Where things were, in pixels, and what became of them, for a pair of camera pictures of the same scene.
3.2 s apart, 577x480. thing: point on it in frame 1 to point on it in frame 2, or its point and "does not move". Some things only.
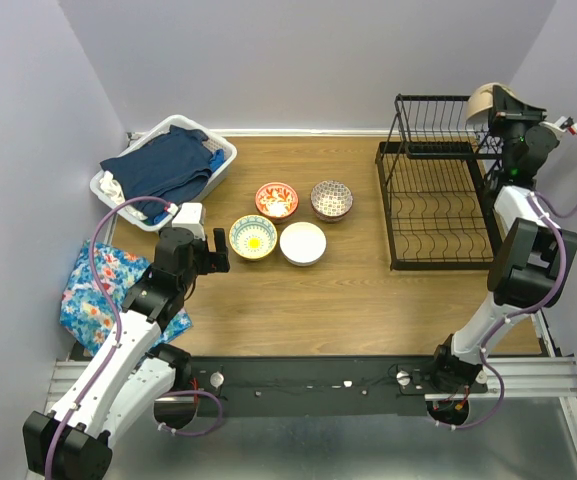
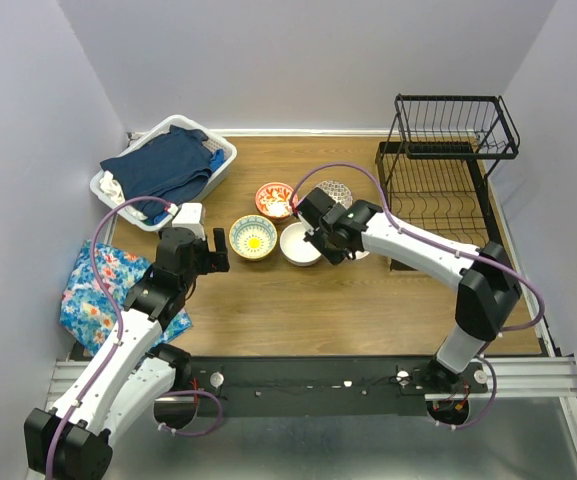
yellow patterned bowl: [252, 237] does not move
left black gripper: [214, 261] does not move
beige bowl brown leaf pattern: [482, 98] to [359, 254]
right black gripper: [507, 110] to [333, 257]
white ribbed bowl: [302, 243] does not move
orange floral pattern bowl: [276, 202] does not move
